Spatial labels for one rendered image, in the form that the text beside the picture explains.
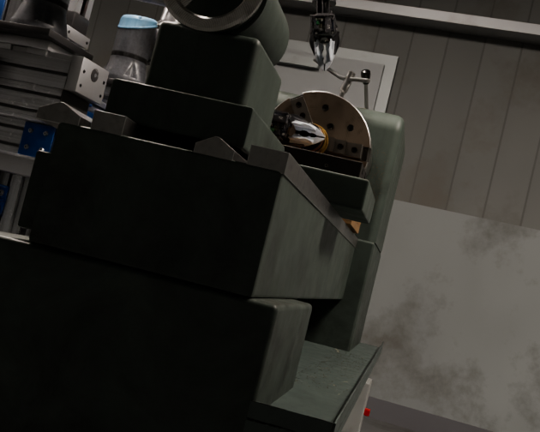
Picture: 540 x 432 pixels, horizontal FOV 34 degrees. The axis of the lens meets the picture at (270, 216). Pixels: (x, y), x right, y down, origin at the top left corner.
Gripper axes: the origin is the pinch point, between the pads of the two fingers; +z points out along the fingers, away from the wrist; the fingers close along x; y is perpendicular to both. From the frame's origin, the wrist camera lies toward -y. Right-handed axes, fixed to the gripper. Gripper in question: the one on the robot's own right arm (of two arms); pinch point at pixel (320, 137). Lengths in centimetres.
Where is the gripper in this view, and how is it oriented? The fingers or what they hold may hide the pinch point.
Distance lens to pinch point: 230.3
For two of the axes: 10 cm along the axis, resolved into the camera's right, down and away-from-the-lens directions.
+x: 2.4, -9.7, 0.5
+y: -1.7, -1.0, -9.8
